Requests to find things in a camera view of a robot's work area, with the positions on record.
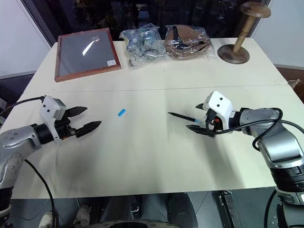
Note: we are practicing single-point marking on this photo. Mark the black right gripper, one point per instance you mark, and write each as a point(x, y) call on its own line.
point(211, 118)

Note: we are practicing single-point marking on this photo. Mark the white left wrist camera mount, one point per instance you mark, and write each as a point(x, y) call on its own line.
point(48, 106)

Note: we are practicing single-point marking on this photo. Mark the wooden hat stand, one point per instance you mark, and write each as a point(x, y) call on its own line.
point(240, 40)

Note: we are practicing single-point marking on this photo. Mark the small blue plastic cylinder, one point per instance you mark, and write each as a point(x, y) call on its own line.
point(121, 112)

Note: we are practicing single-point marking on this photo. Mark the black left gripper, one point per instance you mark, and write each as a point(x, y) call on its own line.
point(63, 129)

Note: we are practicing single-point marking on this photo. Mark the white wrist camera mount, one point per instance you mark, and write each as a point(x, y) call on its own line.
point(221, 104)
point(48, 106)

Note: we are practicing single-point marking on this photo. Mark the dark rounded shape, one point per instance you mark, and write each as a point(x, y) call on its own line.
point(123, 207)
point(181, 210)

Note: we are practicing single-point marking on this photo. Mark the black metal table bracket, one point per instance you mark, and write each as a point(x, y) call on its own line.
point(225, 209)

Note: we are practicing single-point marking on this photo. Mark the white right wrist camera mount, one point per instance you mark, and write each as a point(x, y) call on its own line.
point(221, 104)

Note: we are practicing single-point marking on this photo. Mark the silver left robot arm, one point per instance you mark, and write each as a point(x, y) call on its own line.
point(17, 140)

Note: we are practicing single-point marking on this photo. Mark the wooden picture frame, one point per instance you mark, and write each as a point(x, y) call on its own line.
point(86, 53)

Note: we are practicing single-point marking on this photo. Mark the white shoe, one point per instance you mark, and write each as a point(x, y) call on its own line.
point(82, 215)
point(46, 219)

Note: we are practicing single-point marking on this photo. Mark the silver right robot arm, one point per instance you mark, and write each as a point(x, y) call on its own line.
point(280, 142)

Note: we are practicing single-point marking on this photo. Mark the black pen with blue end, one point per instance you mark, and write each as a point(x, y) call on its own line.
point(184, 116)

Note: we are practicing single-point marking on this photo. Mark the clear bag with brown item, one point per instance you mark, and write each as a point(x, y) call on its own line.
point(187, 44)

